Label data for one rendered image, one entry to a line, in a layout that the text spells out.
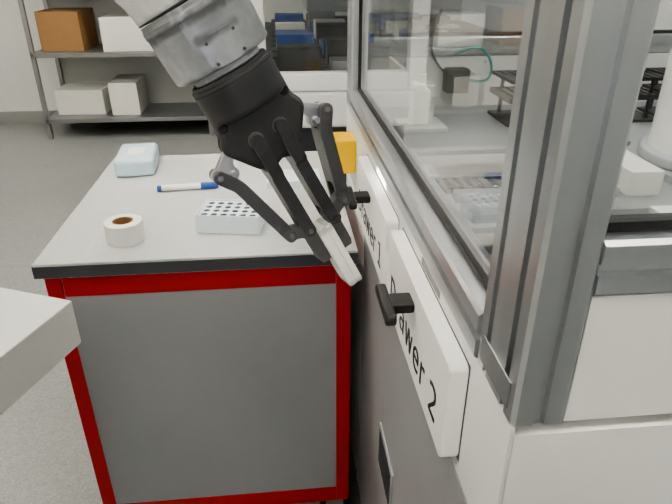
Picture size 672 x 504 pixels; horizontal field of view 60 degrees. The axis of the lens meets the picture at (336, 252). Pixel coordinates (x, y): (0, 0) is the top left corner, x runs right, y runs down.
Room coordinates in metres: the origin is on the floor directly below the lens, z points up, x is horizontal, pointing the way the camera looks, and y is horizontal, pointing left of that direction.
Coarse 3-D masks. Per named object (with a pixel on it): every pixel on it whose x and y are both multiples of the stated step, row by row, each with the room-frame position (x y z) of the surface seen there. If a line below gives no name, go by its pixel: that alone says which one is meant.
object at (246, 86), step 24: (240, 72) 0.48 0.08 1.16; (264, 72) 0.49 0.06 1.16; (216, 96) 0.48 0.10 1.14; (240, 96) 0.48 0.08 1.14; (264, 96) 0.48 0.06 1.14; (288, 96) 0.52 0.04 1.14; (216, 120) 0.48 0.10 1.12; (240, 120) 0.50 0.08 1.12; (264, 120) 0.50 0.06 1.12; (288, 120) 0.51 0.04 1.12; (240, 144) 0.49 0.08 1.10; (264, 168) 0.50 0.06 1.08
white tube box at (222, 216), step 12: (204, 204) 1.09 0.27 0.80; (216, 204) 1.10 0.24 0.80; (228, 204) 1.11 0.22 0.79; (240, 204) 1.11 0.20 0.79; (204, 216) 1.03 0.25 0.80; (216, 216) 1.03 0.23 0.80; (228, 216) 1.03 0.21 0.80; (240, 216) 1.03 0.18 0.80; (252, 216) 1.03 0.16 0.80; (204, 228) 1.03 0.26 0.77; (216, 228) 1.03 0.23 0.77; (228, 228) 1.03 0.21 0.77; (240, 228) 1.03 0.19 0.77; (252, 228) 1.03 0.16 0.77
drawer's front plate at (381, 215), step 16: (368, 160) 0.97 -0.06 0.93; (368, 176) 0.89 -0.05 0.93; (384, 192) 0.82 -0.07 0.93; (368, 208) 0.87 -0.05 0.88; (384, 208) 0.76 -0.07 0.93; (384, 224) 0.73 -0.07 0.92; (368, 240) 0.86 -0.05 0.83; (384, 240) 0.72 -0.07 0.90; (384, 256) 0.72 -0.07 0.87; (384, 272) 0.72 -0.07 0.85
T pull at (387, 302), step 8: (376, 288) 0.57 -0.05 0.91; (384, 288) 0.56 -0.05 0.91; (384, 296) 0.55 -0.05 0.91; (392, 296) 0.55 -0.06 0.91; (400, 296) 0.55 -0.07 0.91; (408, 296) 0.55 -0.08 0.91; (384, 304) 0.53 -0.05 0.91; (392, 304) 0.53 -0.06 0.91; (400, 304) 0.53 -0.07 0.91; (408, 304) 0.53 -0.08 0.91; (384, 312) 0.52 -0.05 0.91; (392, 312) 0.52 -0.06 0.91; (400, 312) 0.53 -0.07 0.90; (408, 312) 0.53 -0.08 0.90; (384, 320) 0.52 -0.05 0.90; (392, 320) 0.51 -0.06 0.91
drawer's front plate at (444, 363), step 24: (408, 264) 0.59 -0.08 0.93; (408, 288) 0.57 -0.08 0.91; (432, 312) 0.49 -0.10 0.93; (432, 336) 0.46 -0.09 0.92; (408, 360) 0.55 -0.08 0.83; (432, 360) 0.45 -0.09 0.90; (456, 360) 0.41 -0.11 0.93; (456, 384) 0.40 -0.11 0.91; (432, 408) 0.44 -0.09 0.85; (456, 408) 0.40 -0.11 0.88; (432, 432) 0.43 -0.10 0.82; (456, 432) 0.40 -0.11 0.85
